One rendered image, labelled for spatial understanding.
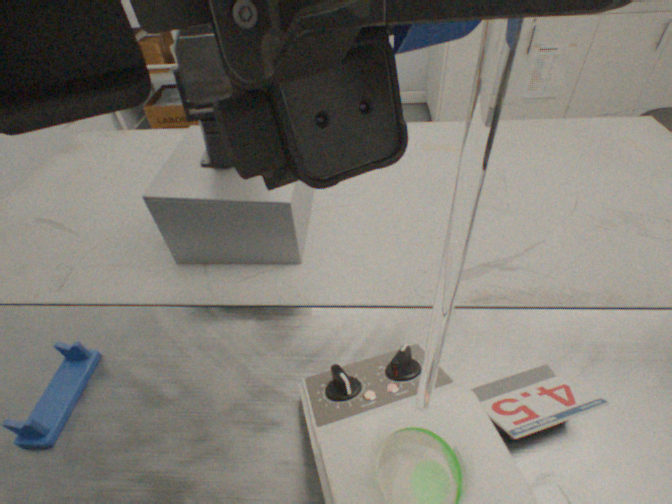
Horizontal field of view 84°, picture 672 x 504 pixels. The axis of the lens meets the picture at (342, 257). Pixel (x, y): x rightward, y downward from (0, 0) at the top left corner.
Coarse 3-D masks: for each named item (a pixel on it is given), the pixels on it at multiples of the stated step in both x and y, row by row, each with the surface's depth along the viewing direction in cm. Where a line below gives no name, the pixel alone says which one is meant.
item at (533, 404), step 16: (544, 384) 36; (560, 384) 36; (496, 400) 35; (512, 400) 35; (528, 400) 34; (544, 400) 34; (560, 400) 33; (576, 400) 33; (496, 416) 33; (512, 416) 32; (528, 416) 32; (544, 416) 31
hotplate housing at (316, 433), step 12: (300, 384) 36; (456, 384) 30; (384, 408) 29; (312, 420) 30; (348, 420) 29; (312, 432) 29; (324, 432) 28; (312, 444) 28; (324, 468) 26; (324, 480) 26; (324, 492) 26
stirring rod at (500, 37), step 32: (512, 32) 6; (480, 64) 6; (512, 64) 6; (480, 96) 7; (480, 128) 7; (480, 160) 7; (480, 192) 8; (448, 224) 9; (448, 256) 10; (448, 288) 10; (448, 320) 11
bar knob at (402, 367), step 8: (408, 344) 34; (400, 352) 33; (408, 352) 34; (392, 360) 32; (400, 360) 32; (408, 360) 34; (392, 368) 32; (400, 368) 32; (408, 368) 33; (416, 368) 33; (392, 376) 33; (400, 376) 32; (408, 376) 32; (416, 376) 32
